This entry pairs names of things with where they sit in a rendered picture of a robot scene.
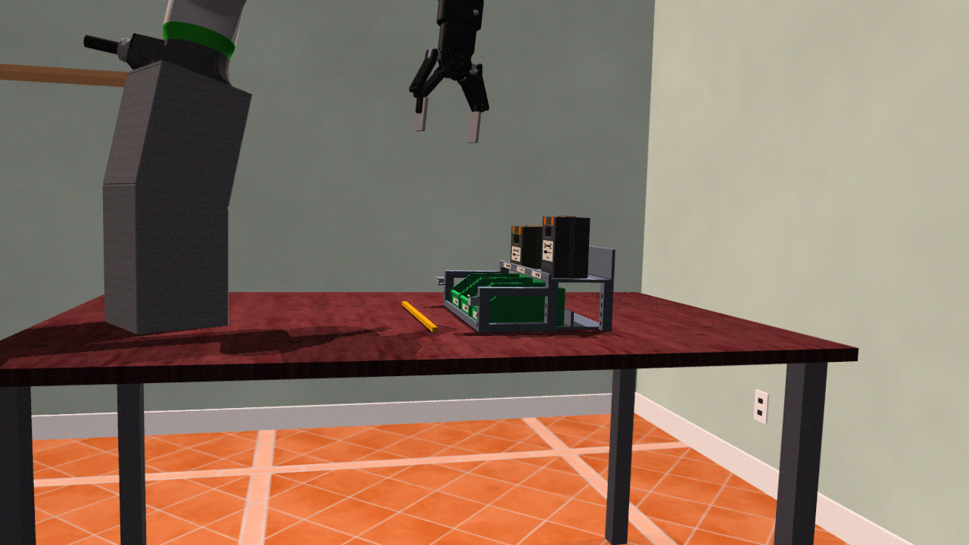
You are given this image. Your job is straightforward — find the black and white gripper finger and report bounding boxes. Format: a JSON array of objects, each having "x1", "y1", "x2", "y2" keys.
[
  {"x1": 409, "y1": 48, "x2": 459, "y2": 131},
  {"x1": 457, "y1": 63, "x2": 489, "y2": 143}
]

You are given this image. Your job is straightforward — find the olive green case with orange latches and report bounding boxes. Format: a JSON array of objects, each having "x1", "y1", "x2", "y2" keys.
[{"x1": 510, "y1": 226, "x2": 543, "y2": 269}]

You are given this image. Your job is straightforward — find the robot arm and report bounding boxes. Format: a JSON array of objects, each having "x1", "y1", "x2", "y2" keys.
[{"x1": 83, "y1": 0, "x2": 484, "y2": 86}]

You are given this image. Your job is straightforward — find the grey metal rack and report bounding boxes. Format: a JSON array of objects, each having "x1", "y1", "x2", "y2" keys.
[{"x1": 437, "y1": 246, "x2": 615, "y2": 332}]

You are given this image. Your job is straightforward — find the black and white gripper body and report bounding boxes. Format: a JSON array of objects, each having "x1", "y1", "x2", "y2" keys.
[{"x1": 438, "y1": 22, "x2": 477, "y2": 81}]

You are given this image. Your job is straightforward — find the green open bin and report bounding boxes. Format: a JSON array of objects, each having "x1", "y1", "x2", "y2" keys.
[
  {"x1": 460, "y1": 278, "x2": 546, "y2": 315},
  {"x1": 450, "y1": 273, "x2": 531, "y2": 308},
  {"x1": 470, "y1": 283, "x2": 566, "y2": 326}
]

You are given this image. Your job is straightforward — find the yellow bar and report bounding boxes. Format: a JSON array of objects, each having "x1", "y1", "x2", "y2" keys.
[{"x1": 402, "y1": 301, "x2": 438, "y2": 332}]

